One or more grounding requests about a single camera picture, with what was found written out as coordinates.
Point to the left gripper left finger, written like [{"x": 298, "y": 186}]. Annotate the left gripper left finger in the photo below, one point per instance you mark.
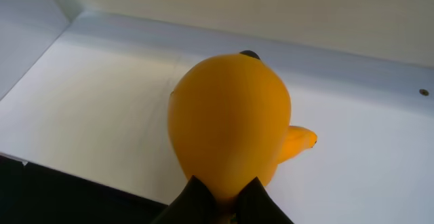
[{"x": 195, "y": 207}]

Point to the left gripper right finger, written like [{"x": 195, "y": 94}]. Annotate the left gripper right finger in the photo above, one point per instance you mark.
[{"x": 257, "y": 207}]

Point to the orange rubber dinosaur toy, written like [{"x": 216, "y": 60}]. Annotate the orange rubber dinosaur toy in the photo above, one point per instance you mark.
[{"x": 227, "y": 122}]

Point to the white shelf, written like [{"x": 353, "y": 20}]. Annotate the white shelf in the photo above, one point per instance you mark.
[{"x": 84, "y": 98}]

